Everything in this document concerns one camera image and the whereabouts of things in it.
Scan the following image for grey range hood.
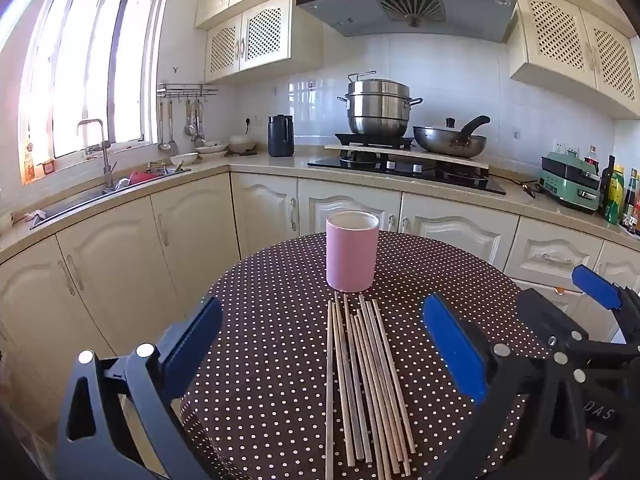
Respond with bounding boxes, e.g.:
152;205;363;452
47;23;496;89
295;0;518;43

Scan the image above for long wooden board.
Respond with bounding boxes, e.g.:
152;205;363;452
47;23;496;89
324;142;490;171

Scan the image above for metal sink faucet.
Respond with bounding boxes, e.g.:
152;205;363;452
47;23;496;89
76;119;118;188

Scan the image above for kitchen window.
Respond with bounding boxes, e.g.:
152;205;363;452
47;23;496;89
17;0;168;186

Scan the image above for beige kitchen countertop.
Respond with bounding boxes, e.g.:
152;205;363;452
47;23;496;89
0;145;640;261

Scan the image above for black power cable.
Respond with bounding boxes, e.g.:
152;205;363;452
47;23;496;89
492;175;541;197

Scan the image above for pink cylindrical utensil cup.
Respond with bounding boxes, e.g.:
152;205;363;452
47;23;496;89
325;211;379;293

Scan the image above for cream lattice wall cabinet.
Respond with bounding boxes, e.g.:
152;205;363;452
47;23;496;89
509;0;640;120
205;0;323;83

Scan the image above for black glass gas stove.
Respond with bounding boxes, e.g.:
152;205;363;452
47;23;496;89
307;150;507;196

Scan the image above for metal wall rack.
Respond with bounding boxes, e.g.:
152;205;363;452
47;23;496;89
156;82;219;101

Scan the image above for cream kitchen base cabinets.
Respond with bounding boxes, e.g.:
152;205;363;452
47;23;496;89
0;170;640;461

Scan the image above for stainless steel steamer pot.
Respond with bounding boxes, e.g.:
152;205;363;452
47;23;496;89
336;71;423;137

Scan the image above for black electric kettle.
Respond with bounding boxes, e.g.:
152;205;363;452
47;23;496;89
267;114;295;158

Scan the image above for pile of wooden chopsticks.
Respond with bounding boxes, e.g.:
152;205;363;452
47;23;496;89
324;294;417;480

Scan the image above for steel wok with black handle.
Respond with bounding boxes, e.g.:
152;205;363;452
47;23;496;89
412;115;491;158

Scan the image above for green countertop appliance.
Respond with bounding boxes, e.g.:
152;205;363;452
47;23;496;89
537;152;601;212

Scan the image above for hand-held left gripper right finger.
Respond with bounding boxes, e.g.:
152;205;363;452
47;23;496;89
422;292;590;480

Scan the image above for hanging metal skimmer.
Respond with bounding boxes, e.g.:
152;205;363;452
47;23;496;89
192;102;206;148

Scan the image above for green plastic bottle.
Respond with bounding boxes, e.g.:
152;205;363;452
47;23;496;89
602;165;626;225

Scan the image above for dark glass bottle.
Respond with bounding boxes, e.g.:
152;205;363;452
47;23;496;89
600;155;617;211

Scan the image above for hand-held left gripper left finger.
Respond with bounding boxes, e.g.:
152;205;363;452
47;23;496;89
55;296;224;480

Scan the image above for steel kitchen sink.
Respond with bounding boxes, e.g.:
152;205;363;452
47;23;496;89
30;167;193;231

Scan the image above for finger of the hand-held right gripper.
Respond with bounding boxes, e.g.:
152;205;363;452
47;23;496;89
571;264;640;346
516;287;591;361

